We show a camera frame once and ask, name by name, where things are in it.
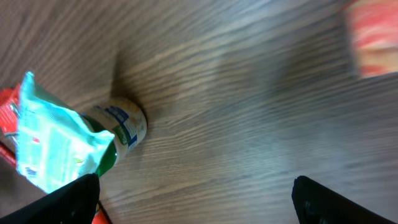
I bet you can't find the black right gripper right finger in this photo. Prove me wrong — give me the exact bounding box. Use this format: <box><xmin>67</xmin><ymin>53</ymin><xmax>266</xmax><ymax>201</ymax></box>
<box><xmin>292</xmin><ymin>175</ymin><xmax>395</xmax><ymax>224</ymax></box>

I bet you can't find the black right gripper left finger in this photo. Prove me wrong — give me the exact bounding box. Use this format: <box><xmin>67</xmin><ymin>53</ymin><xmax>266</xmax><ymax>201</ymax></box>
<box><xmin>1</xmin><ymin>174</ymin><xmax>100</xmax><ymax>224</ymax></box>

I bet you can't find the orange long noodle package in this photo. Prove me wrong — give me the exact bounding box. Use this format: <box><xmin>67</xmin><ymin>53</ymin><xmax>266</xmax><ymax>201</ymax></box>
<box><xmin>1</xmin><ymin>84</ymin><xmax>21</xmax><ymax>169</ymax></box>

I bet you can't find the green lid white jar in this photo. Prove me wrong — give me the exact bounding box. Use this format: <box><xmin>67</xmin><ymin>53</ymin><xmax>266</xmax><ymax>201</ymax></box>
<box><xmin>82</xmin><ymin>98</ymin><xmax>147</xmax><ymax>176</ymax></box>

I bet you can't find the orange tissue pack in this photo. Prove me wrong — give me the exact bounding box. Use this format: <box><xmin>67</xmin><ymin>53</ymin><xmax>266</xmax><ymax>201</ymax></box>
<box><xmin>343</xmin><ymin>0</ymin><xmax>397</xmax><ymax>78</ymax></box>

